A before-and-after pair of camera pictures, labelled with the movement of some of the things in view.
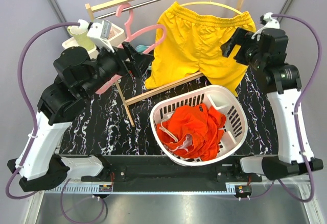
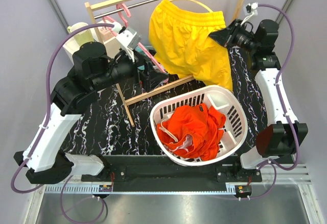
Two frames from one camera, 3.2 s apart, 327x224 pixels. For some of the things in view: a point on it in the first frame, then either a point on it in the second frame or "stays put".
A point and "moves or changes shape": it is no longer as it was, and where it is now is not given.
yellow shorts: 188,43 moves or changes shape
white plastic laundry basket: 224,99 stays put
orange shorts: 193,131 stays put
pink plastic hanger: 131,31 moves or changes shape
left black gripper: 139,60 -> 151,78
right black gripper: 241,37 -> 224,37
